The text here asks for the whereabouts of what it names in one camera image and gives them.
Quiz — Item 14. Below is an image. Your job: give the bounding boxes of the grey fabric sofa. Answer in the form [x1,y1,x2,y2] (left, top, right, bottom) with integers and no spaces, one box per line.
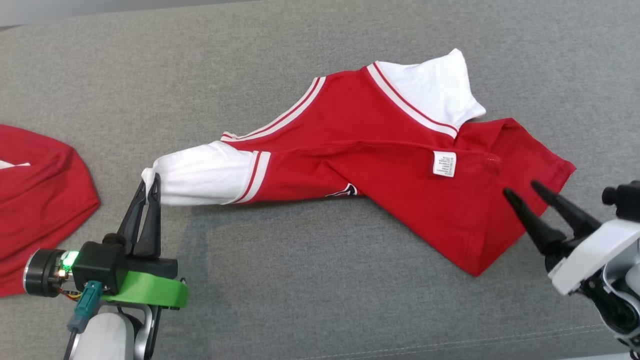
[0,0,640,360]

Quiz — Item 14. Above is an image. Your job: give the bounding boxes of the left gripper black camera box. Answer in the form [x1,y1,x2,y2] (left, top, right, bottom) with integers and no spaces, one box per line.
[71,234,127,295]

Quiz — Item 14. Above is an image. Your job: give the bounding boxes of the right gripper black camera box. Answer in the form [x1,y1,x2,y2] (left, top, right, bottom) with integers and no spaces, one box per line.
[601,181,640,223]

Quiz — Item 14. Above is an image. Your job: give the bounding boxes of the red shorts with white stripe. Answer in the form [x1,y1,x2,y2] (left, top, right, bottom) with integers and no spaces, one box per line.
[0,124,101,297]

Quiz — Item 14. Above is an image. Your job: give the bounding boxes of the red jersey with white sleeves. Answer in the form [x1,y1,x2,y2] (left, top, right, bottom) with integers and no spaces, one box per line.
[141,48,577,277]

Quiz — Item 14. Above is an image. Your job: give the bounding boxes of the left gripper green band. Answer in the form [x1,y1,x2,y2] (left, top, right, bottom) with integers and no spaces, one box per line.
[23,173,190,309]

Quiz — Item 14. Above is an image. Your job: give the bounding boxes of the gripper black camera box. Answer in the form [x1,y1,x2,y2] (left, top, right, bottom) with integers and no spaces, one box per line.
[601,181,640,223]
[71,234,127,295]

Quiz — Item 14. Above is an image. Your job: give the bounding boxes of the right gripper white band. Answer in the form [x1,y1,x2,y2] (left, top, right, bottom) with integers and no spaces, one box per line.
[502,181,640,296]

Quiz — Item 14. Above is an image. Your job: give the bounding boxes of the left gripper teal plug cable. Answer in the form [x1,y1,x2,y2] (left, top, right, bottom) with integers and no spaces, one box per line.
[62,281,104,360]

